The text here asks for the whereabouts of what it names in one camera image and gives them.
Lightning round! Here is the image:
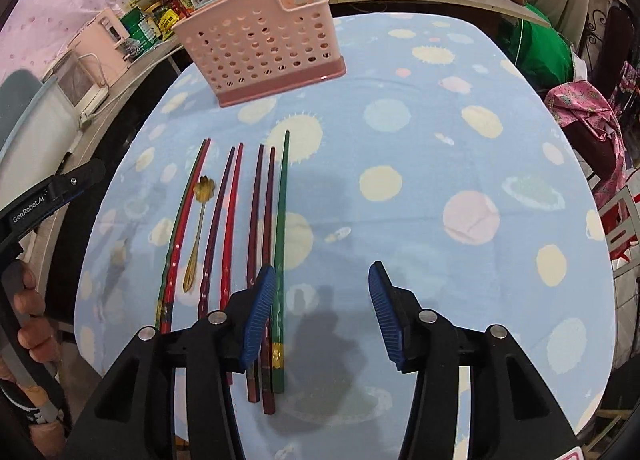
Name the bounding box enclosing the red white plastic stool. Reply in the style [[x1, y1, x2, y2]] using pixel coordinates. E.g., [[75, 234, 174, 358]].
[[597, 185, 640, 267]]

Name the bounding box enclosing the pink perforated utensil basket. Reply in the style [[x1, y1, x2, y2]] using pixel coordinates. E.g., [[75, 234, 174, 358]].
[[171, 0, 347, 108]]

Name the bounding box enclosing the green tin can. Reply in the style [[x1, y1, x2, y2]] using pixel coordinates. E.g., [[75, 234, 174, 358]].
[[122, 8, 162, 44]]

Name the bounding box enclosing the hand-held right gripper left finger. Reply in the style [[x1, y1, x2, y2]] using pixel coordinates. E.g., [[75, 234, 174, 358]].
[[62, 264, 278, 460]]

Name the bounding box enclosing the blue planet print tablecloth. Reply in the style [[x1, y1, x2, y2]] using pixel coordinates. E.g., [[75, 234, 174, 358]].
[[74, 13, 617, 460]]

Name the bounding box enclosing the pink electric kettle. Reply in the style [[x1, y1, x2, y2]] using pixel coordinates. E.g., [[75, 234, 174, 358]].
[[67, 8, 132, 91]]

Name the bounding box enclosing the long green chopstick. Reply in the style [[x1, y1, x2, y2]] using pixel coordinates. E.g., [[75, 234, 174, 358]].
[[270, 130, 291, 395]]

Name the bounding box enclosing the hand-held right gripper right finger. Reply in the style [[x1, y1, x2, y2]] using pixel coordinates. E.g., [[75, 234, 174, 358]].
[[368, 261, 582, 460]]

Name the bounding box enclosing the white small appliance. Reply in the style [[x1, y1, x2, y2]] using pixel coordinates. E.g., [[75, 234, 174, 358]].
[[56, 53, 110, 110]]

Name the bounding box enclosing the person's left hand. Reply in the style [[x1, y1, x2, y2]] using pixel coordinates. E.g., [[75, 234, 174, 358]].
[[0, 263, 68, 448]]

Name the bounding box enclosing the dark red chopstick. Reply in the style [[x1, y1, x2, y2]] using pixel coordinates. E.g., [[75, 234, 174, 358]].
[[245, 143, 265, 403], [261, 147, 277, 416]]

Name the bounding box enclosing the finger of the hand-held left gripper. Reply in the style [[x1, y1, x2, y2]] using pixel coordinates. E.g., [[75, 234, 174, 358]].
[[47, 159, 107, 202]]

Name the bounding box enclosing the pink floral cloth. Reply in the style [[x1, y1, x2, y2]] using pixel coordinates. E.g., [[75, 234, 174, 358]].
[[544, 80, 627, 191]]

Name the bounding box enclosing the dark wooden chair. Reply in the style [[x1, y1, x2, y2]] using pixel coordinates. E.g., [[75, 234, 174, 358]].
[[570, 3, 640, 181]]

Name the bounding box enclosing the thin red chopstick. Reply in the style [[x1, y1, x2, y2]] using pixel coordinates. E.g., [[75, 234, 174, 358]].
[[161, 139, 212, 334]]

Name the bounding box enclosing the clear storage bin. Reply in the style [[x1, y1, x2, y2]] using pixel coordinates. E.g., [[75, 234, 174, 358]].
[[0, 69, 82, 178]]

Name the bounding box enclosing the gold flower spoon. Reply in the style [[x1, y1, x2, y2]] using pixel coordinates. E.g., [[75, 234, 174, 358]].
[[182, 177, 216, 293]]

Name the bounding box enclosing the purple chopstick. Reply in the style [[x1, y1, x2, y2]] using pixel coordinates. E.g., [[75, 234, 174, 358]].
[[197, 146, 236, 319]]

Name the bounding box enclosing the green plastic bag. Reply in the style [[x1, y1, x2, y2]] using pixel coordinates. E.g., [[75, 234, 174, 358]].
[[497, 3, 574, 87]]

